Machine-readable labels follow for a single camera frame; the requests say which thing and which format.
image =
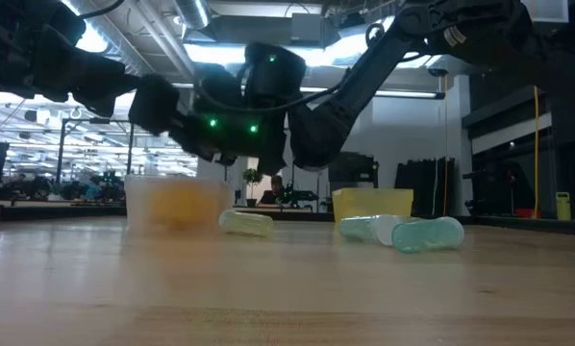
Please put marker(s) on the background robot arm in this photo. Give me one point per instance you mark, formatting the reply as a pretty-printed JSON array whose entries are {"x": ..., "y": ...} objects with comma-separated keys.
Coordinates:
[{"x": 297, "y": 194}]

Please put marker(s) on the potted green plant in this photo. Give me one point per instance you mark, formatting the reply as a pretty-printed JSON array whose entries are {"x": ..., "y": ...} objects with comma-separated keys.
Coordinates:
[{"x": 252, "y": 178}]

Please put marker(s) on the green container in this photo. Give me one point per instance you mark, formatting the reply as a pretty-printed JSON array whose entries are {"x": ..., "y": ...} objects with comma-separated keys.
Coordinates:
[{"x": 563, "y": 206}]

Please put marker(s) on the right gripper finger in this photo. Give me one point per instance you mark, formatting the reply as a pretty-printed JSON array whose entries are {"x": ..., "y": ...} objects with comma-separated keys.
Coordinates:
[
  {"x": 272, "y": 164},
  {"x": 155, "y": 103}
]

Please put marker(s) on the silver ventilation duct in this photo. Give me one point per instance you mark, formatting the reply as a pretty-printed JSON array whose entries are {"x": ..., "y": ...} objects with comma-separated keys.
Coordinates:
[{"x": 191, "y": 12}]

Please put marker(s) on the clear plastic bin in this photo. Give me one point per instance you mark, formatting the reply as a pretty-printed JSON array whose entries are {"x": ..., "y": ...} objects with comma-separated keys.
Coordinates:
[{"x": 136, "y": 202}]

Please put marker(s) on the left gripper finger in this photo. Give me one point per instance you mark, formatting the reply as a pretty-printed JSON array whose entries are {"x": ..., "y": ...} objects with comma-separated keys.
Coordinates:
[
  {"x": 100, "y": 103},
  {"x": 81, "y": 67}
]

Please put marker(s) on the teal pill bottle white cap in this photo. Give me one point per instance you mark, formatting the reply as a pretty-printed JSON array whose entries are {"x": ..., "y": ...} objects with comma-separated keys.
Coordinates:
[{"x": 369, "y": 229}]

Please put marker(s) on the long ceiling light strip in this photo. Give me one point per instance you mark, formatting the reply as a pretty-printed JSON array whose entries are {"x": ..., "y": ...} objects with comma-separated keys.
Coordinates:
[{"x": 403, "y": 94}]

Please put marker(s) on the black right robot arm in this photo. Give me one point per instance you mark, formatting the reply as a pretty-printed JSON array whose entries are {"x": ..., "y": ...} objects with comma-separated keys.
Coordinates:
[{"x": 355, "y": 86}]

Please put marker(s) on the yellow plastic bin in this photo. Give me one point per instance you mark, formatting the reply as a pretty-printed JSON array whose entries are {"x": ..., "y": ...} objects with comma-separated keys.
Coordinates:
[{"x": 371, "y": 204}]

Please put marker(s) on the black monitor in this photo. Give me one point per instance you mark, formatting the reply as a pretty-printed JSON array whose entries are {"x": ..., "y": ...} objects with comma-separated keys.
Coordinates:
[{"x": 359, "y": 170}]

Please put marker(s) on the black metal frame stand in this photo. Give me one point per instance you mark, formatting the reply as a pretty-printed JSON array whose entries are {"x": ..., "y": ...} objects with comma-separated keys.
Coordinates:
[{"x": 95, "y": 121}]

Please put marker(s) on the red box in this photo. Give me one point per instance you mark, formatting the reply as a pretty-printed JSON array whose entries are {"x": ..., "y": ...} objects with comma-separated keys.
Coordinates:
[{"x": 528, "y": 213}]

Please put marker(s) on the person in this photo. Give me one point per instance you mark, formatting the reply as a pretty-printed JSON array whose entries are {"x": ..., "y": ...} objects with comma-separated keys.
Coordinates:
[{"x": 274, "y": 190}]

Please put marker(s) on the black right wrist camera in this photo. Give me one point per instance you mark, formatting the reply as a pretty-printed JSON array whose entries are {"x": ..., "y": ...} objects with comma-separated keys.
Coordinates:
[{"x": 275, "y": 77}]

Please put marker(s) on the large orange pill bottle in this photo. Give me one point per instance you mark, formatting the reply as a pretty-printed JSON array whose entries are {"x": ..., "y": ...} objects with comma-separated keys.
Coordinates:
[{"x": 191, "y": 206}]

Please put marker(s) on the pale yellow-green pill bottle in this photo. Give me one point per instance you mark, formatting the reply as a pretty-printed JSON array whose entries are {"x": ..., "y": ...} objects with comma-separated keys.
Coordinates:
[{"x": 246, "y": 224}]

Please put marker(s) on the black curtain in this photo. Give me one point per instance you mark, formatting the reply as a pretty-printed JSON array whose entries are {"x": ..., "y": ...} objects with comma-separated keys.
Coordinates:
[{"x": 424, "y": 185}]

